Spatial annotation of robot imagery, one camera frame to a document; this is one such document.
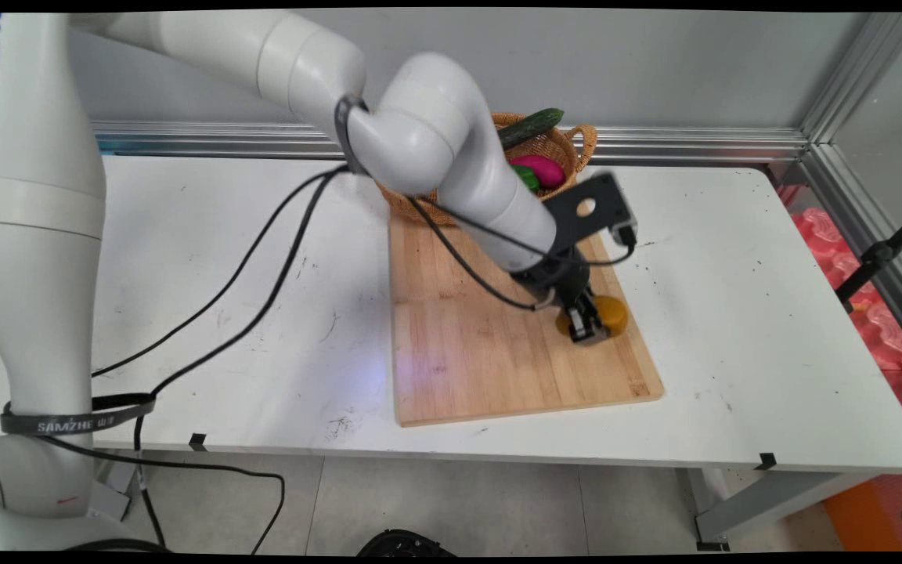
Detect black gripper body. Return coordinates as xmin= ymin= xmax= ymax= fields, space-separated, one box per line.
xmin=510 ymin=247 xmax=593 ymax=310

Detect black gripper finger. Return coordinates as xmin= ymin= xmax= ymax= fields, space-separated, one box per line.
xmin=567 ymin=302 xmax=594 ymax=344
xmin=584 ymin=296 xmax=612 ymax=338

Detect brown potato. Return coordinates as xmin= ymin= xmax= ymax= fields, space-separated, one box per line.
xmin=555 ymin=295 xmax=629 ymax=339

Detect wooden cutting board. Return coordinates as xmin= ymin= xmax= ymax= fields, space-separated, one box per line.
xmin=388 ymin=184 xmax=665 ymax=428

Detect magenta eggplant toy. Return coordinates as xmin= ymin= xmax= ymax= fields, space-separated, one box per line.
xmin=510 ymin=154 xmax=567 ymax=190

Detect woven wicker basket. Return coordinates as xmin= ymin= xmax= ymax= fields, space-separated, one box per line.
xmin=377 ymin=112 xmax=599 ymax=228

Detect long dark green cucumber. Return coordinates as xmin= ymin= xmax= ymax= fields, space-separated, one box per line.
xmin=496 ymin=108 xmax=566 ymax=151

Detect grey table leg with foot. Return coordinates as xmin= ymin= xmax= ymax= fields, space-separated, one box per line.
xmin=686 ymin=468 xmax=882 ymax=551

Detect black round object on floor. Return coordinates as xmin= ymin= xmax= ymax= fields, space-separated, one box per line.
xmin=357 ymin=530 xmax=456 ymax=557

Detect black tripod stand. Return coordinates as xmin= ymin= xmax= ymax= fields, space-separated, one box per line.
xmin=835 ymin=202 xmax=902 ymax=314

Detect red bubble wrap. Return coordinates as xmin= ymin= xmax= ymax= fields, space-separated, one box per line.
xmin=778 ymin=184 xmax=902 ymax=439

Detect orange object on floor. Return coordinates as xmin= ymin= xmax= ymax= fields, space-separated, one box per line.
xmin=821 ymin=476 xmax=902 ymax=553

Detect thin black camera cable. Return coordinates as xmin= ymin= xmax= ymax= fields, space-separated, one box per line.
xmin=150 ymin=163 xmax=640 ymax=397

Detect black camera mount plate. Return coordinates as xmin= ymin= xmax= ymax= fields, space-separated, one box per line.
xmin=543 ymin=172 xmax=633 ymax=256

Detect thick black gripper cable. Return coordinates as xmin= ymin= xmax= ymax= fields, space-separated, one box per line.
xmin=91 ymin=163 xmax=558 ymax=378

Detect horizontal aluminium frame rail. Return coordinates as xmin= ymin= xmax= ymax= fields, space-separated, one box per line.
xmin=91 ymin=119 xmax=812 ymax=165

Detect side aluminium frame rail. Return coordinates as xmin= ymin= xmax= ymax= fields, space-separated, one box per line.
xmin=799 ymin=145 xmax=902 ymax=365

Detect upright aluminium frame post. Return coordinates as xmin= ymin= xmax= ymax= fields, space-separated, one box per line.
xmin=799 ymin=12 xmax=902 ymax=146

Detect black cable along floor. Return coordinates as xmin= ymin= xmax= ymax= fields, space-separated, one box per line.
xmin=34 ymin=435 xmax=287 ymax=554

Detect black cable at arm base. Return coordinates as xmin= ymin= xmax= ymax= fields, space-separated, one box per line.
xmin=133 ymin=392 xmax=169 ymax=548

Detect black SAMZHE velcro strap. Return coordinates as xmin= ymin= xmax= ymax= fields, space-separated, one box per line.
xmin=0 ymin=392 xmax=157 ymax=438

